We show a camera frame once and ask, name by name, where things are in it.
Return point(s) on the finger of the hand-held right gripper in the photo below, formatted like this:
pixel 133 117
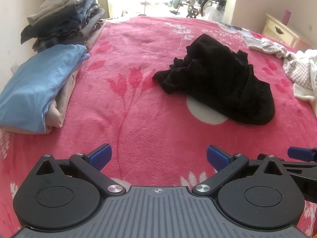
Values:
pixel 302 169
pixel 299 151

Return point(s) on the stack of folded clothes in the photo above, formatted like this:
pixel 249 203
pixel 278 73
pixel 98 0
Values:
pixel 69 17

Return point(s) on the pink floral blanket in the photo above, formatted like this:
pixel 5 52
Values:
pixel 123 104

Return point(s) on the plastic bag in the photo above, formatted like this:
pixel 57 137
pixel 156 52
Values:
pixel 213 13

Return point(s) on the purple box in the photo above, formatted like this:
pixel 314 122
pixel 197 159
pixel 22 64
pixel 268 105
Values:
pixel 287 16

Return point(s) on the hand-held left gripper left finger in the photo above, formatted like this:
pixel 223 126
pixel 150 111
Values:
pixel 101 155

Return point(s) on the white wall socket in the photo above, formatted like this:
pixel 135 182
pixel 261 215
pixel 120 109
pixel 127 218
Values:
pixel 14 69

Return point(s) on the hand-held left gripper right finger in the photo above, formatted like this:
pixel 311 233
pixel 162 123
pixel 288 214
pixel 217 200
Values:
pixel 218 156

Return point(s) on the checkered cloth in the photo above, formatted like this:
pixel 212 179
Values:
pixel 270 45

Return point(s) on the beige folded garment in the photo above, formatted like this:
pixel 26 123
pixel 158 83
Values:
pixel 62 106

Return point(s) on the blue folded garment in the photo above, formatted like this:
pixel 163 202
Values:
pixel 37 84

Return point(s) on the cream nightstand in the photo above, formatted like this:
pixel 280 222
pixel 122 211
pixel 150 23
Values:
pixel 279 31

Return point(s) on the black t-shirt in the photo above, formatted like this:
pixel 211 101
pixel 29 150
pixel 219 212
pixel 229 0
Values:
pixel 223 84

